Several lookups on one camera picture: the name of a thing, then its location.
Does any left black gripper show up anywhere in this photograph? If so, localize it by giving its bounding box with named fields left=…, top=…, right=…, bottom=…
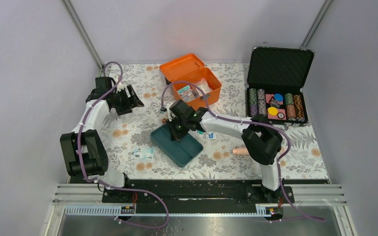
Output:
left=111, top=85, right=143, bottom=116

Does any clear bag with small items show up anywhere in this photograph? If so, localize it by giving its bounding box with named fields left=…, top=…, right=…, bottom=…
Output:
left=177, top=85, right=195, bottom=102

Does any blue white wipe packet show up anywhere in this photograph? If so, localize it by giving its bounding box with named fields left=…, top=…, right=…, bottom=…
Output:
left=205, top=132, right=216, bottom=140

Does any teal divided tray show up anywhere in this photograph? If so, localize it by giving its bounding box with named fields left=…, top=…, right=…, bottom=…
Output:
left=150, top=124, right=203, bottom=168

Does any gloves packet clear bag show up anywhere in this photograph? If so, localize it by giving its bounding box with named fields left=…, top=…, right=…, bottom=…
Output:
left=195, top=78, right=212, bottom=96

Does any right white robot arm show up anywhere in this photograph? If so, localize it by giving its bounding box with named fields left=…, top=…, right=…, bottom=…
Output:
left=160, top=100, right=283, bottom=203

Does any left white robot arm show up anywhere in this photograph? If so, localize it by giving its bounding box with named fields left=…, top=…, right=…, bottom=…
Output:
left=60, top=77, right=144, bottom=202

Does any orange plastic medicine box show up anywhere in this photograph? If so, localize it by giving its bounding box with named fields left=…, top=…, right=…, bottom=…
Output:
left=159, top=54, right=222, bottom=110

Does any floral tablecloth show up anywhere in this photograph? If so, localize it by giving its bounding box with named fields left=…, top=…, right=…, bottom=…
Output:
left=82, top=63, right=330, bottom=180

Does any white teal dressing packet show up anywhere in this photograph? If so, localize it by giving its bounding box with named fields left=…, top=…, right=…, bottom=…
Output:
left=132, top=147, right=155, bottom=160

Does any black foam-lined case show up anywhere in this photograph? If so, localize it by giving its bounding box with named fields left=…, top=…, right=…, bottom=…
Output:
left=246, top=47, right=315, bottom=127

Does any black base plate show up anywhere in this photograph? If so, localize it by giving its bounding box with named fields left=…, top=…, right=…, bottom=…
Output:
left=102, top=178, right=329, bottom=215

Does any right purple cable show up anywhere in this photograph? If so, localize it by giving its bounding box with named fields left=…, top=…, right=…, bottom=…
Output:
left=160, top=81, right=325, bottom=223

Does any slotted cable duct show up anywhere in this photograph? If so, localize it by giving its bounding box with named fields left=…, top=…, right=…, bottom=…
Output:
left=64, top=205, right=272, bottom=217

